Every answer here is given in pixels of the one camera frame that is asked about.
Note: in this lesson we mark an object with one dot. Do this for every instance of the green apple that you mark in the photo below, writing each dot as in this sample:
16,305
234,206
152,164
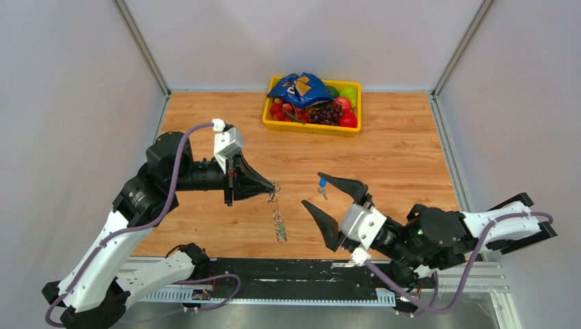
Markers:
350,93

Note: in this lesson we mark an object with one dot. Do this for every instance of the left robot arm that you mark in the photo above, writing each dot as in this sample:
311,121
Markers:
95,294

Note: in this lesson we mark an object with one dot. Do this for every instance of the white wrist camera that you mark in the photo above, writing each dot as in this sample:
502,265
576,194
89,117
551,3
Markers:
228,142
362,225

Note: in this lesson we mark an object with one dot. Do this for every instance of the blue chips bag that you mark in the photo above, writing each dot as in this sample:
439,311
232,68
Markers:
302,91

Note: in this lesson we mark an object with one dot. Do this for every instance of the silver key with blue tag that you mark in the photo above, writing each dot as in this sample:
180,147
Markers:
322,188

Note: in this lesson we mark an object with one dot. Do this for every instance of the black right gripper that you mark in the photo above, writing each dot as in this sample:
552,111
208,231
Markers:
329,228

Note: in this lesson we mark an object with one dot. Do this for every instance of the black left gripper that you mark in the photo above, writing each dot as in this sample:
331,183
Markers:
242,181

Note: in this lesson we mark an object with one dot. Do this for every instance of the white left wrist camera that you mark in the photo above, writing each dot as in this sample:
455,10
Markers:
228,142

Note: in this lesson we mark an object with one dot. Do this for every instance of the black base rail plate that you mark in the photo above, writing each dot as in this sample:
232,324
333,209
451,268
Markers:
295,279

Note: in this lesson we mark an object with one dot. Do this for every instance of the red apple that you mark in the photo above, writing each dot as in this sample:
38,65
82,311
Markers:
343,104

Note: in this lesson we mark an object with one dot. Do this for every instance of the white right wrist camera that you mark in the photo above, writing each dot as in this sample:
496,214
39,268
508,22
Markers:
362,225

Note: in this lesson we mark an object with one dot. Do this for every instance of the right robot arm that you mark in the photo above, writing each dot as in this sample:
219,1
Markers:
432,239

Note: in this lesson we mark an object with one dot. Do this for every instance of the yellow plastic bin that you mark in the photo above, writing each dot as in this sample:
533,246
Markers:
314,128

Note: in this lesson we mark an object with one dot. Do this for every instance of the red cherry cluster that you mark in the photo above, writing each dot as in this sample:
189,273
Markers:
284,111

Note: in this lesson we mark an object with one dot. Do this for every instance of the red tomato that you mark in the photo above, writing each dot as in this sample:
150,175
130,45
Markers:
348,119

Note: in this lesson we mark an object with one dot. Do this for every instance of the dark green avocado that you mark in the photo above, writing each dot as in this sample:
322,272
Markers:
333,91

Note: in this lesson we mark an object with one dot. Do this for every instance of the purple grape bunch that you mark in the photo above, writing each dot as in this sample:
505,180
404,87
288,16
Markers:
327,114

